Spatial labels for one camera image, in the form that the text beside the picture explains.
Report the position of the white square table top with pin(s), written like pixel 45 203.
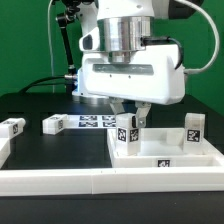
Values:
pixel 164 147

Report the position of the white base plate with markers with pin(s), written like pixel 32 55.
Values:
pixel 90 122

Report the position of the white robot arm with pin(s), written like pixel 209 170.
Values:
pixel 122 59

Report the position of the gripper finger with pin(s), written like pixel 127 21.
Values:
pixel 139 118
pixel 117 106

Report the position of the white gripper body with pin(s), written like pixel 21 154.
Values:
pixel 151 76

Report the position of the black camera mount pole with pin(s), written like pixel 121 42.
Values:
pixel 63 19

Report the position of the white U-shaped fence wall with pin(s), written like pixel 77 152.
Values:
pixel 106 181

